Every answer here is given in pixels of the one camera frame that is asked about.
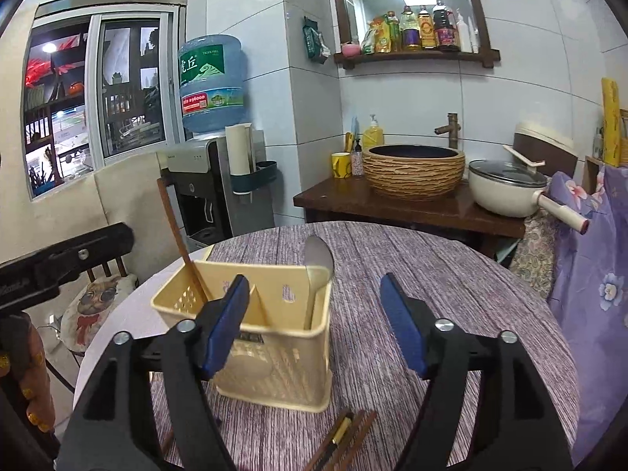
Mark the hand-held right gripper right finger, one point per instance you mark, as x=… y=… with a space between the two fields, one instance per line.
x=400 y=324

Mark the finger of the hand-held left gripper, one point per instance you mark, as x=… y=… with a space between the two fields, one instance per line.
x=73 y=255

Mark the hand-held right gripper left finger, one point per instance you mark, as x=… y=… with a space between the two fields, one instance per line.
x=225 y=324

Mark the yellow plastic utensil holder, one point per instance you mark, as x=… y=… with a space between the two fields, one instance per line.
x=289 y=363

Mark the black chopstick with gold band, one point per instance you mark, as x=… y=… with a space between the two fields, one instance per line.
x=338 y=434

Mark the dark wooden chair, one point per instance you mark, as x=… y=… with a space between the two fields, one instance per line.
x=105 y=270

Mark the cat print cushion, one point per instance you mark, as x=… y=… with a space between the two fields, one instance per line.
x=95 y=311

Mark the purple wood-print tablecloth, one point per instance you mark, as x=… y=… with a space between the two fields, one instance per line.
x=441 y=265

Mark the chair with printed cushion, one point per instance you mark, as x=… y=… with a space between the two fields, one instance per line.
x=127 y=206

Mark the long brown wooden chopstick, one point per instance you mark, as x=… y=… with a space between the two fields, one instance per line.
x=179 y=235

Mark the metal spoon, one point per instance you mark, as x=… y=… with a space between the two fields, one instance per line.
x=318 y=255

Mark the grey water dispenser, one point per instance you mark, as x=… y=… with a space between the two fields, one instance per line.
x=196 y=196

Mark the dark wooden vanity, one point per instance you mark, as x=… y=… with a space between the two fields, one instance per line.
x=343 y=201

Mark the woven pattern basin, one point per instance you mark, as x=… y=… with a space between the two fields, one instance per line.
x=414 y=176

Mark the paisley cloth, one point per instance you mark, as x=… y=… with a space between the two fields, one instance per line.
x=535 y=255

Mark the patterned pump bottle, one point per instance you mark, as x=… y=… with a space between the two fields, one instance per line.
x=357 y=162

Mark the yellow mug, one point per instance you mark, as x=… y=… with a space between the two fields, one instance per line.
x=341 y=166

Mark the sliding window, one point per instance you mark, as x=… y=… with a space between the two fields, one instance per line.
x=127 y=93

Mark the white cup tube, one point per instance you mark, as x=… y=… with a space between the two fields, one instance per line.
x=238 y=149

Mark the glass pot lid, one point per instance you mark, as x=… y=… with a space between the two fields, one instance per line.
x=505 y=174

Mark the yellow plastic utensil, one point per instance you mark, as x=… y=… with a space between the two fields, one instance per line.
x=348 y=141

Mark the yellow dish soap bottle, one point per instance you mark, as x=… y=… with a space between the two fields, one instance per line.
x=374 y=135

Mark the purple floral cloth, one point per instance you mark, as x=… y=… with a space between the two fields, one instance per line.
x=593 y=304

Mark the blue plastic utensil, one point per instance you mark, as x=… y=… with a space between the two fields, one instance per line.
x=354 y=132

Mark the bamboo style faucet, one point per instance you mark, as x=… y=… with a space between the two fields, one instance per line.
x=452 y=130

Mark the white rice paddle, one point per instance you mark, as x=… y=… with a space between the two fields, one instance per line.
x=522 y=156

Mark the blue water jug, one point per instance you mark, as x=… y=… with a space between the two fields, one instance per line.
x=211 y=83

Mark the brown and white rice cooker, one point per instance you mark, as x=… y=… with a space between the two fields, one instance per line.
x=544 y=144

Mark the wooden side shelf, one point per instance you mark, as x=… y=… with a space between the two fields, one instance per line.
x=592 y=174

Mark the wooden framed mirror shelf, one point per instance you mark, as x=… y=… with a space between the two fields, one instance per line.
x=412 y=59

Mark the pink bowl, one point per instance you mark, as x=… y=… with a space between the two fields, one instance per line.
x=351 y=50

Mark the yellow snack packet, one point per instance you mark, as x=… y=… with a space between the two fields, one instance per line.
x=375 y=37

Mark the yellow board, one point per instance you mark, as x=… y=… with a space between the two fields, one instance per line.
x=611 y=122

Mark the green label bottle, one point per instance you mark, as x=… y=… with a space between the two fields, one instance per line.
x=393 y=32

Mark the oil bottle with purple label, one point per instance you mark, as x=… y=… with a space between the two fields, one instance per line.
x=411 y=32

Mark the orange label bottle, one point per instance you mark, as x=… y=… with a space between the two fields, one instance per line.
x=427 y=29

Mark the white bottle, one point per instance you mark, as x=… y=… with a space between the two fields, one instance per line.
x=464 y=34

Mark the green packet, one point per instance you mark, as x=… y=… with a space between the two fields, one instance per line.
x=314 y=39

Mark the dark soy sauce bottle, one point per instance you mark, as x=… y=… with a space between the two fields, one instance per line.
x=446 y=29

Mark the teal wall caddy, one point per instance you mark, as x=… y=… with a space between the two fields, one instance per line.
x=260 y=176

